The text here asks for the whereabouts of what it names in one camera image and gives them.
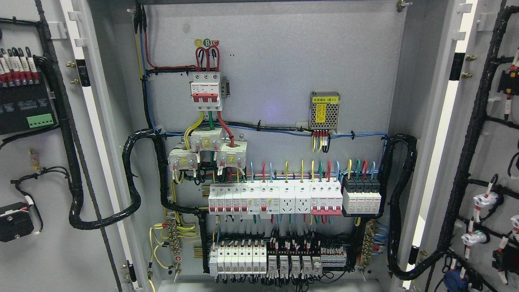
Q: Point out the grey cabinet door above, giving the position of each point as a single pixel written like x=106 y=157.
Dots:
x=479 y=143
x=59 y=258

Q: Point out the white current transformers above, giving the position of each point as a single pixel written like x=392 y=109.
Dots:
x=203 y=143

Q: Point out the white mini breaker row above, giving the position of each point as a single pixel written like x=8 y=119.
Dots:
x=245 y=199

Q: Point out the white power socket modules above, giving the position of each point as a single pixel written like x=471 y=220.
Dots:
x=295 y=198

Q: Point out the metal mesh power supply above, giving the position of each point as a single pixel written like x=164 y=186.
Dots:
x=324 y=110

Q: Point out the main red circuit breaker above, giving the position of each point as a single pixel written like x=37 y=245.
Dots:
x=209 y=90

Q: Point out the black surge protector module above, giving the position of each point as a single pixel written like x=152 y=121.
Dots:
x=361 y=198

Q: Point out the white lower breaker row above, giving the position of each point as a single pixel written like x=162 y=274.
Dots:
x=238 y=258

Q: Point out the black digital power meter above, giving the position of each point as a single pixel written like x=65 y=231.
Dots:
x=25 y=107

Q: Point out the red handle circuit breaker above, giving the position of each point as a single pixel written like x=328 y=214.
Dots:
x=326 y=198

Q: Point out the white rotary selector switch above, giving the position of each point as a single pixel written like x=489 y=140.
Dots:
x=15 y=221

